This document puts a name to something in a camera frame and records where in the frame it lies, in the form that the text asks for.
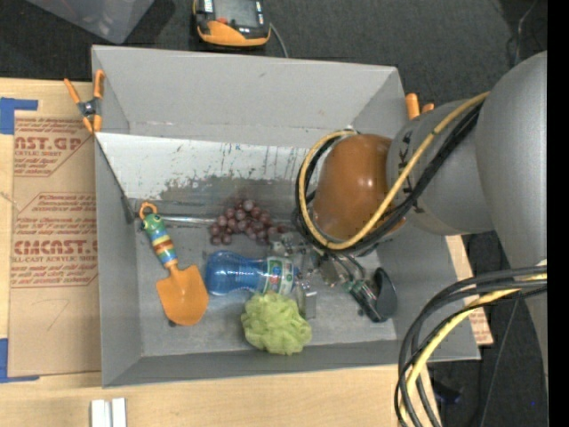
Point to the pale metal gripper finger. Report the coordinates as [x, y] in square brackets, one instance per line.
[284, 242]
[307, 301]

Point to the green mesh bath sponge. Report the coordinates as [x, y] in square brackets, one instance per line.
[275, 325]

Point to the purple toy grape bunch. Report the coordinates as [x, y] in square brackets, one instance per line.
[242, 223]

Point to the blue plastic bottle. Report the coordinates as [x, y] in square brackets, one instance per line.
[235, 274]

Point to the black glossy curved object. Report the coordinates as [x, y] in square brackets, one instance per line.
[387, 292]

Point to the orange toy shovel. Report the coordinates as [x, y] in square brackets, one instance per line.
[182, 294]

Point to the grey metal bin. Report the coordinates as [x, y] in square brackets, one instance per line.
[231, 100]

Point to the brown cardboard board red print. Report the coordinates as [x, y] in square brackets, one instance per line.
[53, 220]

